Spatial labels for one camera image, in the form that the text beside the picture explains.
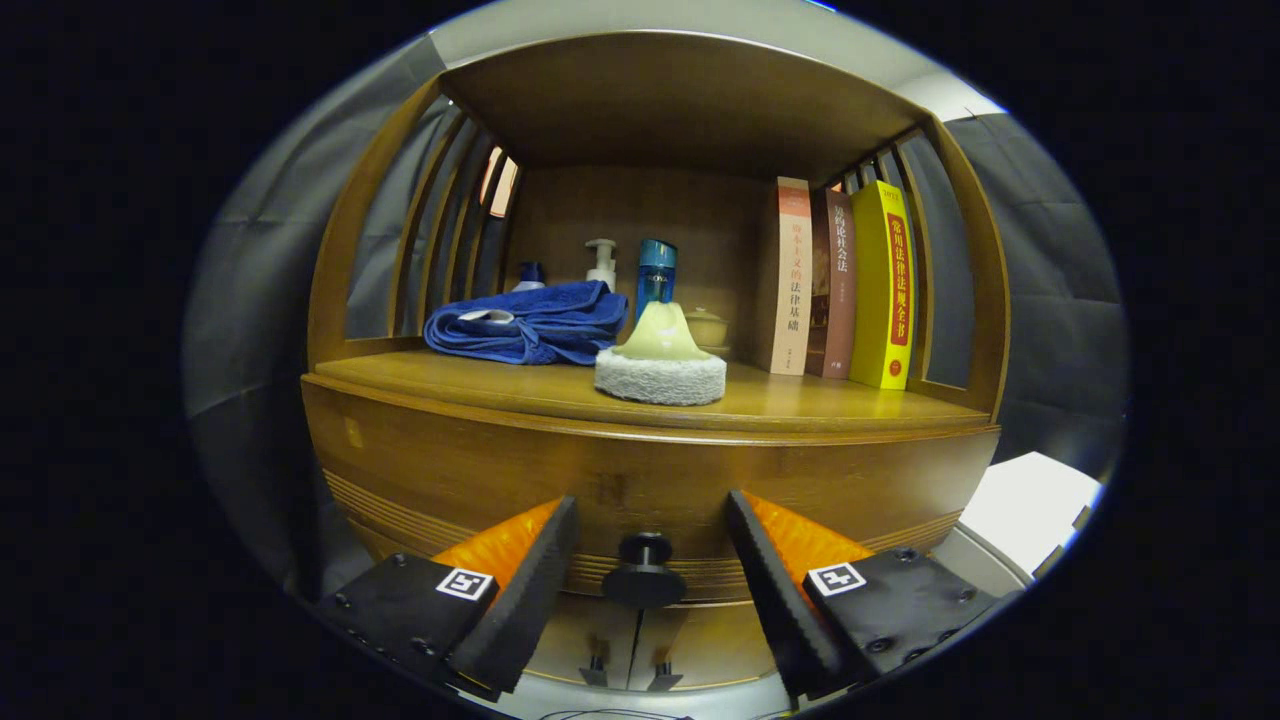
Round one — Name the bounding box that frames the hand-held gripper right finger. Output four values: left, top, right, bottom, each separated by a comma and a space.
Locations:
725, 489, 1001, 701

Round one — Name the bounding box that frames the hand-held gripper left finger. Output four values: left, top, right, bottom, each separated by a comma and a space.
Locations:
318, 495, 581, 703

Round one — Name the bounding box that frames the black drawer knob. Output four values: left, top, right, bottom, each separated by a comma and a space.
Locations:
602, 532, 688, 609

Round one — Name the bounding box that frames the wooden drawer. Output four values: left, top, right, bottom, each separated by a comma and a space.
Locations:
300, 375, 1001, 606

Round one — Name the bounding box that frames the green handled scrub brush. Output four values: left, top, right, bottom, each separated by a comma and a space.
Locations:
594, 301, 729, 407

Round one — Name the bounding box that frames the wooden cabinet door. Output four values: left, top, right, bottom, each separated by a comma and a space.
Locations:
630, 600, 781, 691
525, 595, 641, 691

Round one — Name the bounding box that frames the wooden countertop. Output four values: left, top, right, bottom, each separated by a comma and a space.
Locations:
315, 348, 991, 433

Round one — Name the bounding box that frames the wooden cabinet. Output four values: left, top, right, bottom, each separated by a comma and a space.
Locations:
300, 30, 1013, 693

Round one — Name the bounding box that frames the white table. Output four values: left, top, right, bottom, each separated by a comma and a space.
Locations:
955, 452, 1101, 576

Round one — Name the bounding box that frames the yellow lidded teacup with saucer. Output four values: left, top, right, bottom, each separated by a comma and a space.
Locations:
684, 307, 731, 359

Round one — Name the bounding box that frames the blue folded towel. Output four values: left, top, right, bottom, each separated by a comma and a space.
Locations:
423, 280, 631, 367

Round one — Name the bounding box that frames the beige and orange book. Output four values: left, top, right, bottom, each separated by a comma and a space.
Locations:
752, 177, 813, 377

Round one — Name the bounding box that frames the brown book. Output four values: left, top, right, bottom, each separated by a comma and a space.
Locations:
805, 187, 858, 380

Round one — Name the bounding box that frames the yellow book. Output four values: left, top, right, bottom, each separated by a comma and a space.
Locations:
849, 180, 915, 391

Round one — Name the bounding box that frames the blue glass bottle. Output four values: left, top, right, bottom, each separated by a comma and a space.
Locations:
634, 238, 678, 326

